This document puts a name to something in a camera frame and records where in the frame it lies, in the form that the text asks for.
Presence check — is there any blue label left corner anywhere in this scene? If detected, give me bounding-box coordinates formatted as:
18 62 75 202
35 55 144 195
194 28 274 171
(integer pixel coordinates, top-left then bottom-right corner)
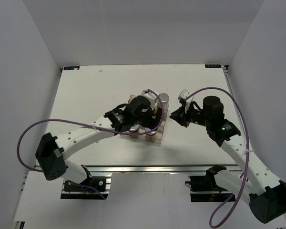
63 66 80 71

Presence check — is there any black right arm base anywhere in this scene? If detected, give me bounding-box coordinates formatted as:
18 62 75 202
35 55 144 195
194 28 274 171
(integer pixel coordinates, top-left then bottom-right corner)
184 165 235 203

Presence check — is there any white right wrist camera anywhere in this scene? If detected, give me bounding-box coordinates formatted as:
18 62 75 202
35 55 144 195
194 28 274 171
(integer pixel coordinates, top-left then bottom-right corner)
178 89 191 113

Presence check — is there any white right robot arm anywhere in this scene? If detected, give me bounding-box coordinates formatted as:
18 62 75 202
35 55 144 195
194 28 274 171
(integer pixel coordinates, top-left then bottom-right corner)
170 95 286 224

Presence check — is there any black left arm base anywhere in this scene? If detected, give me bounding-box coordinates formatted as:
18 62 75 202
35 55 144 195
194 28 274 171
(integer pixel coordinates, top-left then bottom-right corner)
61 173 111 200

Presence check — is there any blue label right corner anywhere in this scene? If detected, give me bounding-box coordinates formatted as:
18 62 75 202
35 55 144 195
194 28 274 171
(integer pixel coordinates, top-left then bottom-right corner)
204 64 222 68

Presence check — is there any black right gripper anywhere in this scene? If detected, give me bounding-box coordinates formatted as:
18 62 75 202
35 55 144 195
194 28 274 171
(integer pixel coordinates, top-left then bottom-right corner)
169 101 211 127

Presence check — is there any blue label corner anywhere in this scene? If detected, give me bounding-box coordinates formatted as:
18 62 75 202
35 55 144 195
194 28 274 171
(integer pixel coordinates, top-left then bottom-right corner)
204 64 222 68
63 66 80 71

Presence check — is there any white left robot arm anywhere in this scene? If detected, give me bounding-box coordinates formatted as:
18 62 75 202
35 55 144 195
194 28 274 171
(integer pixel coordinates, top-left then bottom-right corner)
35 92 163 190

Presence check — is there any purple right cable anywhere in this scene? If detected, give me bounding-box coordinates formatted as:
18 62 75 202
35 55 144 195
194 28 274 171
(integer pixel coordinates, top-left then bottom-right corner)
185 87 250 227

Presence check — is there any clear three-tier organizer rack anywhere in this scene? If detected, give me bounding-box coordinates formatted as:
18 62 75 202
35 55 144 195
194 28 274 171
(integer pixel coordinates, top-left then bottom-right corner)
121 95 169 144

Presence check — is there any brown jar white red lid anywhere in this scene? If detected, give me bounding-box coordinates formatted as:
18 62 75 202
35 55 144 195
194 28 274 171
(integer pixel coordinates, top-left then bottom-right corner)
129 125 140 133

